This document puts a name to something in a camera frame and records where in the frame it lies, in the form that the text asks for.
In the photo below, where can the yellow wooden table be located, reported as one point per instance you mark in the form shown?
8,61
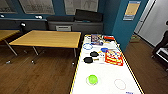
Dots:
46,38
6,33

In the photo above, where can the red game box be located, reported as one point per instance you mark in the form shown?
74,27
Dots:
113,57

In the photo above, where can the interior glass window pane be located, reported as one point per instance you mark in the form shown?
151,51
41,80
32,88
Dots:
81,6
7,6
36,6

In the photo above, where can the blue puck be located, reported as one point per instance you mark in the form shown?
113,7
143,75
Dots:
104,50

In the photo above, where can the purple board game box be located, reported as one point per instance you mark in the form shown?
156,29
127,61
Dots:
96,39

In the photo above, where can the white paper sign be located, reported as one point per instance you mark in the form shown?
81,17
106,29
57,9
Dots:
63,28

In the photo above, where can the small red flat box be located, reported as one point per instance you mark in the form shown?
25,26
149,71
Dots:
109,38

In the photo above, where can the cardboard box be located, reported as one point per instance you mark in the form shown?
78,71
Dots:
135,37

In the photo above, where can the black wheeled cart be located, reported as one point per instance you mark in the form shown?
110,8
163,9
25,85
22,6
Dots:
163,56

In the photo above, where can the dark low shelf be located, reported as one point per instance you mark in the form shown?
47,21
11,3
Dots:
13,24

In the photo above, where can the white air hockey table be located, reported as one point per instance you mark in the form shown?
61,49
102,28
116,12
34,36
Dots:
106,71

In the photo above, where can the black round speaker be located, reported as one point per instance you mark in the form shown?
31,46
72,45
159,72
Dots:
22,25

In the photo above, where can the yellow wall poster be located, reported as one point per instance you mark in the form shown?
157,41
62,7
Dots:
132,10

